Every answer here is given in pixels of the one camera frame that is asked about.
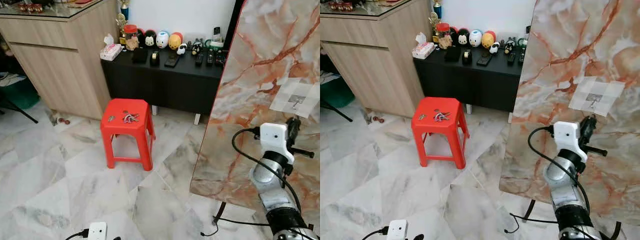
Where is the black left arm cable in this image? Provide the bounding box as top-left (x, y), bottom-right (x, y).
top-left (361, 226), bottom-right (389, 240)
top-left (64, 228), bottom-right (90, 240)

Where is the red lid clear jar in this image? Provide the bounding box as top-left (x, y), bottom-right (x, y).
top-left (435, 22), bottom-right (452, 50)
top-left (123, 24), bottom-right (140, 51)

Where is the black tripod leg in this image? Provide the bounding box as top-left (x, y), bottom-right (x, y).
top-left (320, 99), bottom-right (354, 123)
top-left (0, 94), bottom-right (39, 125)

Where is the orange marble pattern board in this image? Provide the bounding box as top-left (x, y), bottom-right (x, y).
top-left (189, 0), bottom-right (321, 215)
top-left (498, 0), bottom-right (640, 227)

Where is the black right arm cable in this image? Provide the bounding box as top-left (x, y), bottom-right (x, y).
top-left (231, 127), bottom-right (304, 217)
top-left (527, 125), bottom-right (592, 215)

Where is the pink tissue pack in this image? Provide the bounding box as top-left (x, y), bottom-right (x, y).
top-left (411, 32), bottom-right (436, 60)
top-left (99, 33), bottom-right (124, 62)

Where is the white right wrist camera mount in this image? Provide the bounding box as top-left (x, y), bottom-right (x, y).
top-left (259, 122), bottom-right (296, 164)
top-left (553, 121), bottom-right (589, 162)

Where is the black board stand leg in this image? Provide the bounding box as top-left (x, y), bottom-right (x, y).
top-left (521, 199), bottom-right (537, 224)
top-left (212, 201), bottom-right (229, 227)

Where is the clear adhesive hook patch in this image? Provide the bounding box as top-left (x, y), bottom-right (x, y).
top-left (269, 77), bottom-right (321, 119)
top-left (568, 76), bottom-right (626, 118)

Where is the red plastic stool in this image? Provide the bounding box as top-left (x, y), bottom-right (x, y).
top-left (100, 98), bottom-right (156, 172)
top-left (411, 96), bottom-right (470, 170)

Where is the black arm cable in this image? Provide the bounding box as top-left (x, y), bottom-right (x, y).
top-left (231, 127), bottom-right (304, 217)
top-left (64, 228), bottom-right (90, 240)
top-left (527, 125), bottom-right (592, 215)
top-left (361, 226), bottom-right (389, 240)

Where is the black low console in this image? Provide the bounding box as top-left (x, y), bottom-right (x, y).
top-left (413, 45), bottom-right (524, 124)
top-left (101, 46), bottom-right (226, 126)

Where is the green plastic basket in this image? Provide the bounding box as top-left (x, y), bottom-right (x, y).
top-left (0, 75), bottom-right (41, 111)
top-left (320, 75), bottom-right (354, 109)

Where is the small gold trophy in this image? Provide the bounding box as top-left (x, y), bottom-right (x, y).
top-left (115, 13), bottom-right (127, 46)
top-left (428, 12), bottom-right (440, 45)

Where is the black floor cable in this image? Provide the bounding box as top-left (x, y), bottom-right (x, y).
top-left (503, 211), bottom-right (557, 235)
top-left (199, 214), bottom-right (272, 237)

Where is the light wooden cabinet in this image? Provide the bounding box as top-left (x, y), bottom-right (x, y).
top-left (320, 0), bottom-right (433, 119)
top-left (0, 0), bottom-right (120, 121)

